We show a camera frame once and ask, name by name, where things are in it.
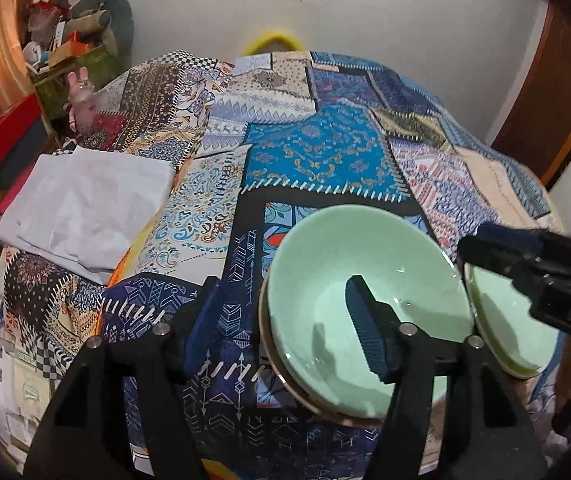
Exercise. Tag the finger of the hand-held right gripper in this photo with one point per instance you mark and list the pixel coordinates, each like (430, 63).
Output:
(510, 234)
(490, 252)

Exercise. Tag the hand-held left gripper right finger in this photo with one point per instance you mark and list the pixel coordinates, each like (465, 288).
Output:
(365, 325)

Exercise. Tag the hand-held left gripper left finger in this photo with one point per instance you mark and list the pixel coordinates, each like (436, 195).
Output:
(205, 320)

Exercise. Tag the green plate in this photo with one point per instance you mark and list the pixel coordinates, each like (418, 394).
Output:
(315, 280)

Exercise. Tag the green bowl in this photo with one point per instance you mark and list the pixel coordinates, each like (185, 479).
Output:
(505, 320)

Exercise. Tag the white folded cloth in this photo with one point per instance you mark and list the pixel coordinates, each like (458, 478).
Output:
(85, 210)

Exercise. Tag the patchwork printed blanket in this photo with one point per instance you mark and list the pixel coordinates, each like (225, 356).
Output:
(315, 155)

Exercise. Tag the dark blue box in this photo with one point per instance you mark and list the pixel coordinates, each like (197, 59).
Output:
(20, 160)

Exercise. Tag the pink rabbit toy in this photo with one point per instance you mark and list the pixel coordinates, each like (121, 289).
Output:
(82, 100)

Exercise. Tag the green bin with clutter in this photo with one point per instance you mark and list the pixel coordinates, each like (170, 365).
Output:
(65, 85)

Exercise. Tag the red box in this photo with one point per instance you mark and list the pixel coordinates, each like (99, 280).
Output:
(5, 130)

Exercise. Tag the yellow hoop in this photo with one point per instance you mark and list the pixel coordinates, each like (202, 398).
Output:
(270, 36)

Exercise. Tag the grey plush toy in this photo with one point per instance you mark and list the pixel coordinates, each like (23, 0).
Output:
(115, 15)

